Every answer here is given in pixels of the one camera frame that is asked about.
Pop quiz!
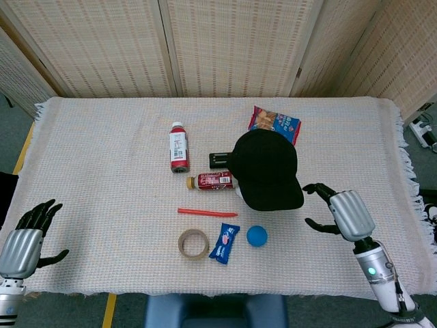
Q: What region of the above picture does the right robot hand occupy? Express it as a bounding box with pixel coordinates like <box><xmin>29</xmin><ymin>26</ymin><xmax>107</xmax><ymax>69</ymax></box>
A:
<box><xmin>302</xmin><ymin>182</ymin><xmax>376</xmax><ymax>243</ymax></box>

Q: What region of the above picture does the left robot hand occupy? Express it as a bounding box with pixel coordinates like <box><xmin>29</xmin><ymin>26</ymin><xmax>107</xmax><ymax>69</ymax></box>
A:
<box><xmin>0</xmin><ymin>199</ymin><xmax>70</xmax><ymax>280</ymax></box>

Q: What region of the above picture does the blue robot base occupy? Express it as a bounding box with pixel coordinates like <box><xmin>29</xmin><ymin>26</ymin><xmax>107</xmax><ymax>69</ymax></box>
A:
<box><xmin>144</xmin><ymin>293</ymin><xmax>290</xmax><ymax>328</ymax></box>

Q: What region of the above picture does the black object at edge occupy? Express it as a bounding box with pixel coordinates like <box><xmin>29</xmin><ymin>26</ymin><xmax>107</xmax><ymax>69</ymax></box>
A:
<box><xmin>0</xmin><ymin>171</ymin><xmax>18</xmax><ymax>229</ymax></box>

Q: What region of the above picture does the black white sneaker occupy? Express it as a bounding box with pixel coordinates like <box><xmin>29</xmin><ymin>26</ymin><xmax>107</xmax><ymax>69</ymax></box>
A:
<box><xmin>422</xmin><ymin>203</ymin><xmax>437</xmax><ymax>245</ymax></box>

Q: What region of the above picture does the blue ball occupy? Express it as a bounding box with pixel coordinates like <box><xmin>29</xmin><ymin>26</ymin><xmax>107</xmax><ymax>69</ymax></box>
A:
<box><xmin>246</xmin><ymin>225</ymin><xmax>268</xmax><ymax>247</ymax></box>

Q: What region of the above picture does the beige woven tablecloth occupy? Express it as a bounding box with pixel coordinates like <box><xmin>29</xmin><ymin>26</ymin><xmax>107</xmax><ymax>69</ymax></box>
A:
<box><xmin>0</xmin><ymin>96</ymin><xmax>431</xmax><ymax>297</ymax></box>

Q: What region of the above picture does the black baseball cap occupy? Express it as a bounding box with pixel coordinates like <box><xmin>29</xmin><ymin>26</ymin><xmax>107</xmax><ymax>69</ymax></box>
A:
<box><xmin>227</xmin><ymin>128</ymin><xmax>305</xmax><ymax>212</ymax></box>

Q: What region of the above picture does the white device on floor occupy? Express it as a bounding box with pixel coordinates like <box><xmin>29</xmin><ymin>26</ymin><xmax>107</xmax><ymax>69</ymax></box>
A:
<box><xmin>408</xmin><ymin>112</ymin><xmax>437</xmax><ymax>153</ymax></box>

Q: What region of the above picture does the blue red snack bag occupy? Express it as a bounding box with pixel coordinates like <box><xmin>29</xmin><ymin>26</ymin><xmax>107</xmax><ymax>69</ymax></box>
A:
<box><xmin>248</xmin><ymin>105</ymin><xmax>302</xmax><ymax>147</ymax></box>

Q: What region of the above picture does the blue candy wrapper packet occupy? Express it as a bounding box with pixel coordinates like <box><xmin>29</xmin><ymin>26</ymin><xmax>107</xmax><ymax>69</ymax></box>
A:
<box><xmin>208</xmin><ymin>223</ymin><xmax>241</xmax><ymax>266</ymax></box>

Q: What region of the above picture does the black rectangular stand base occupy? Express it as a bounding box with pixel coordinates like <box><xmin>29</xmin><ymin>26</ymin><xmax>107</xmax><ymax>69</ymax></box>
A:
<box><xmin>209</xmin><ymin>152</ymin><xmax>233</xmax><ymax>169</ymax></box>

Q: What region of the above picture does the red plastic stick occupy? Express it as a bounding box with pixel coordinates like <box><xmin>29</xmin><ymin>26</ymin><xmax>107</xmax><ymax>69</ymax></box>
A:
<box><xmin>177</xmin><ymin>207</ymin><xmax>239</xmax><ymax>218</ymax></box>

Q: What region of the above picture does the red drink bottle yellow cap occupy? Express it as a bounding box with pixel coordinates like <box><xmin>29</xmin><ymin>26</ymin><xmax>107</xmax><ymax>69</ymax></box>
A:
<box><xmin>186</xmin><ymin>171</ymin><xmax>235</xmax><ymax>191</ymax></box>

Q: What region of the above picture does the brown tape roll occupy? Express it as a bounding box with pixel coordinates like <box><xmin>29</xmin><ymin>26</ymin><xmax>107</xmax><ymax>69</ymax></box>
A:
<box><xmin>177</xmin><ymin>228</ymin><xmax>210</xmax><ymax>260</ymax></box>

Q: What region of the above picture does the red drink bottle white cap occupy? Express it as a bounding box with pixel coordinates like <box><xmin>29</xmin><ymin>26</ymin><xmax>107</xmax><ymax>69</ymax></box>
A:
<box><xmin>169</xmin><ymin>121</ymin><xmax>190</xmax><ymax>174</ymax></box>

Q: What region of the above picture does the woven folding screen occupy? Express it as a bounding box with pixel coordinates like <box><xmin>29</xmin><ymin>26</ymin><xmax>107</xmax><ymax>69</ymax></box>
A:
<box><xmin>0</xmin><ymin>0</ymin><xmax>437</xmax><ymax>119</ymax></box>

